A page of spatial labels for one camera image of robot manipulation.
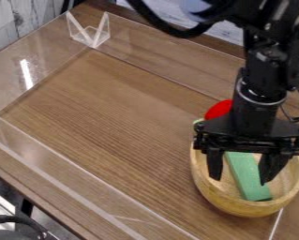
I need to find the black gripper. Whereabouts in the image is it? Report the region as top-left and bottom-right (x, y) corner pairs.
(192, 114), (299, 185)

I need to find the green rectangular block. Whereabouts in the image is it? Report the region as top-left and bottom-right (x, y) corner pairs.
(225, 152), (271, 202)

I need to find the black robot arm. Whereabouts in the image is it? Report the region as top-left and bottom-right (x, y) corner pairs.
(126, 0), (299, 183)

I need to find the wooden bowl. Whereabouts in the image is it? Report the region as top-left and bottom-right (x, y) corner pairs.
(189, 147), (299, 218)

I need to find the red plush strawberry toy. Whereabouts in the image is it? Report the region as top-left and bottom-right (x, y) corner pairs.
(193, 99), (232, 123)

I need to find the clear acrylic tray wall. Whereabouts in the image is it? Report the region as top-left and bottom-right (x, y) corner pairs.
(0, 116), (199, 240)

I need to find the clear acrylic corner bracket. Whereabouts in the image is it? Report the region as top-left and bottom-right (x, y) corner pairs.
(65, 12), (109, 49)

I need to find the black table leg bracket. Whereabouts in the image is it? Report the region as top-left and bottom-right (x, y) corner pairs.
(13, 198), (61, 240)

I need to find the black cable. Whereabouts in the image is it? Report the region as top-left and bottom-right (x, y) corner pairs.
(0, 214), (49, 240)

